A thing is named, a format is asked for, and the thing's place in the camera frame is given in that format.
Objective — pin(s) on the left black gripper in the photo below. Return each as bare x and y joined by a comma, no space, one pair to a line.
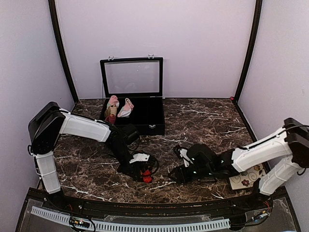
132,168

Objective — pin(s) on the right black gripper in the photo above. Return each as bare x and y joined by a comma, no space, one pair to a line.
180,173

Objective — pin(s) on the pink patterned sock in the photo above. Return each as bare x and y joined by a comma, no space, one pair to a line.
127,109

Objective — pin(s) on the black argyle sock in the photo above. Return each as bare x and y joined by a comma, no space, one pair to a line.
145,173

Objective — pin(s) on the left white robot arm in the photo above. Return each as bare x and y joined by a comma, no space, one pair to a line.
52,122

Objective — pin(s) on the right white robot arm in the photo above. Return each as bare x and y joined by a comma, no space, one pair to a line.
290,143

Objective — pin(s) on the rolled pink sock in box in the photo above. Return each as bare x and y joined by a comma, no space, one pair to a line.
111,110

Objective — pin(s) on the black display box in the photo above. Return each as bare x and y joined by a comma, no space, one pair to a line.
141,81

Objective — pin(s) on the floral patterned mat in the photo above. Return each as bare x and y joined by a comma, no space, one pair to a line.
246,179

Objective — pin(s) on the small circuit board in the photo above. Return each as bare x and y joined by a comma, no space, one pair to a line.
79,222

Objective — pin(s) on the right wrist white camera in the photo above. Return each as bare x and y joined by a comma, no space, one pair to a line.
186,160

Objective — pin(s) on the wrist white camera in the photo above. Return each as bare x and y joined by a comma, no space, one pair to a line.
139,157
186,160

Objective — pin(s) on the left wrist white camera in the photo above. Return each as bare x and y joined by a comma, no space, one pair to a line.
139,157

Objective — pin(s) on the left black frame post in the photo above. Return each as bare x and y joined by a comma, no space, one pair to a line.
61,49

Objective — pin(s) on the black frame post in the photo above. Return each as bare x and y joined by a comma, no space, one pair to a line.
250,49
61,49

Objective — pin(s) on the white slotted cable duct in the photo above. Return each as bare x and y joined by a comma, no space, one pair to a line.
135,224

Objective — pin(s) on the black front rail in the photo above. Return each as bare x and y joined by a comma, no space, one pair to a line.
168,200

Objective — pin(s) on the right black frame post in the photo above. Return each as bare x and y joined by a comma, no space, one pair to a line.
250,49

